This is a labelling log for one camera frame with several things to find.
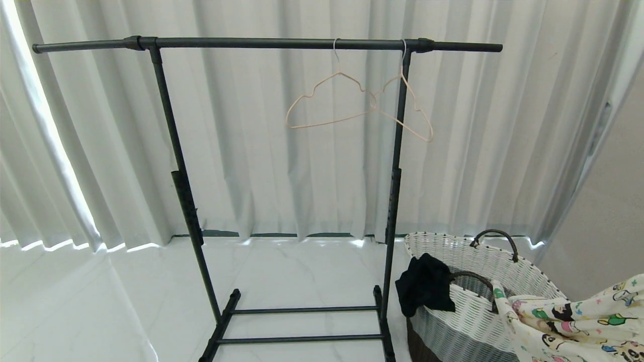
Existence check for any pink clothes hanger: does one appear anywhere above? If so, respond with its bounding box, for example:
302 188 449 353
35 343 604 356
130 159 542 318
370 39 434 143
286 38 377 129

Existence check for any white curtain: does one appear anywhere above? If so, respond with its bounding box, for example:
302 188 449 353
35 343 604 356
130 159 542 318
0 0 644 252

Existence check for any cream printed garment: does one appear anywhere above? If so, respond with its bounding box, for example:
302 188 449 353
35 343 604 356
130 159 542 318
491 273 644 362

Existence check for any white laundry basket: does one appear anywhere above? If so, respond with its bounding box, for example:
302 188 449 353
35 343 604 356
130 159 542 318
404 229 569 362

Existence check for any black short-sleeved shirt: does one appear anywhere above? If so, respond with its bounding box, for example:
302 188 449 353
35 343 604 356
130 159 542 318
395 253 456 317

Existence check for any black clothes rack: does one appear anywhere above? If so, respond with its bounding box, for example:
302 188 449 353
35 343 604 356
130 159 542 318
32 35 504 362

